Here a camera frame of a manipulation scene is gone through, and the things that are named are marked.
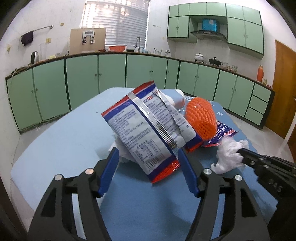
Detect red plastic basin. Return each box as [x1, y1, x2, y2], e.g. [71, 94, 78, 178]
[109, 45, 126, 52]

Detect black wok pan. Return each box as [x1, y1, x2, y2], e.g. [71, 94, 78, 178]
[209, 57, 222, 67]

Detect white plastic bottle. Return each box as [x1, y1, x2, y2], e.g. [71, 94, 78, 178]
[161, 89, 186, 109]

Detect white tissue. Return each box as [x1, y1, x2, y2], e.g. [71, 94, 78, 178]
[211, 137, 249, 174]

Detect blue snack wrapper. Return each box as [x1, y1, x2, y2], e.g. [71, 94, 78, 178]
[202, 120, 237, 148]

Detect range hood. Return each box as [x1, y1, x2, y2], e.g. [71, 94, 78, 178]
[191, 30, 227, 43]

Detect dark hanging towel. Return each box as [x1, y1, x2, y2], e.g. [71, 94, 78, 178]
[21, 31, 34, 47]

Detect orange thermos flask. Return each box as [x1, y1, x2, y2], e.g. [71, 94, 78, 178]
[256, 65, 264, 82]

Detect window with white blinds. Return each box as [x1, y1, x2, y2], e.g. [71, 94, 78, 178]
[80, 0, 150, 47]

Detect green upper wall cabinets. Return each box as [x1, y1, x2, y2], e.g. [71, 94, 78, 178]
[166, 2, 264, 59]

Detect steel electric kettle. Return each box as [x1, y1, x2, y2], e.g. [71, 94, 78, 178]
[31, 51, 39, 65]

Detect cardboard box on counter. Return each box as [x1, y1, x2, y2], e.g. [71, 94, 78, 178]
[69, 28, 106, 55]

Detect wall towel rail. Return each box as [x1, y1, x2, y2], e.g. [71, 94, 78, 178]
[20, 25, 54, 38]

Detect white cooking pot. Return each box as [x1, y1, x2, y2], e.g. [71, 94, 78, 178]
[194, 53, 205, 63]

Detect brown wooden door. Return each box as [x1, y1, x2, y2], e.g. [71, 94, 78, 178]
[265, 40, 295, 138]

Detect green lower kitchen cabinets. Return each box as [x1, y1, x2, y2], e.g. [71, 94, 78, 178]
[6, 53, 275, 131]

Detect chrome sink faucet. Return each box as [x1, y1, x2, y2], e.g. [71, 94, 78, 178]
[134, 36, 141, 53]

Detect orange foam net sleeve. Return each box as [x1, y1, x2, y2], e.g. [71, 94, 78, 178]
[185, 97, 217, 141]

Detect blue table mat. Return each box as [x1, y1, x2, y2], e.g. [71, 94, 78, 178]
[11, 88, 276, 240]

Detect blue box above hood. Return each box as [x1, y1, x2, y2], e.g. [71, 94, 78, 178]
[202, 19, 218, 32]

